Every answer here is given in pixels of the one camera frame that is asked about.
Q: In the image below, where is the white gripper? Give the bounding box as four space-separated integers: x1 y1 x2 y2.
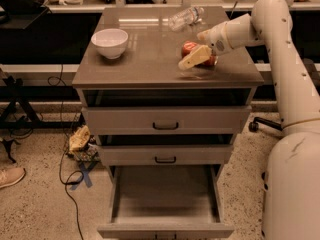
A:
178 22 233 70

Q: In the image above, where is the red coke can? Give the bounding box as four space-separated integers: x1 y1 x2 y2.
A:
181 41 217 66

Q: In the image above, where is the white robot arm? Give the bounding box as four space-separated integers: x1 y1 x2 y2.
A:
179 0 320 240

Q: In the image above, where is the top grey drawer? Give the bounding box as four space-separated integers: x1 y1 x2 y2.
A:
82 106 251 135

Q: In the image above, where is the grey drawer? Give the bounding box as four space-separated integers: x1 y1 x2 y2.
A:
98 145 233 166
82 106 251 135
97 165 234 240

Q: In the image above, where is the middle grey drawer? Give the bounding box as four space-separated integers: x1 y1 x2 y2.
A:
98 145 233 166

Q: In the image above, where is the bottom grey drawer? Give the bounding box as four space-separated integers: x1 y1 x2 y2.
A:
97 165 234 240

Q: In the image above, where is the clear plastic water bottle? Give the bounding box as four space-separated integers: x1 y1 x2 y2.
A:
168 6 204 31

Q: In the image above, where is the white ceramic bowl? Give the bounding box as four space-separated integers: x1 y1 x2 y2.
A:
91 28 129 59

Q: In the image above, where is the black office chair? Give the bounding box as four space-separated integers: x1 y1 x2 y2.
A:
248 117 282 132

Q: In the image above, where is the yellow snack bag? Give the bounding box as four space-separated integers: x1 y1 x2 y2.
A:
69 125 90 152

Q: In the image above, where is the blue tape cross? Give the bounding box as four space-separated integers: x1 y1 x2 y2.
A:
70 161 98 190

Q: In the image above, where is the black desk left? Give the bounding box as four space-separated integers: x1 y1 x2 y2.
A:
0 0 50 30

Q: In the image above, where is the beige sneaker shoe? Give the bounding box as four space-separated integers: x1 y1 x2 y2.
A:
0 167 26 188

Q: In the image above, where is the black floor cable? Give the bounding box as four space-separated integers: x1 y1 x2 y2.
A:
46 63 85 240

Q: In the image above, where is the black stand frame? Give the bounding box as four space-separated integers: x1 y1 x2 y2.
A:
0 68 84 165

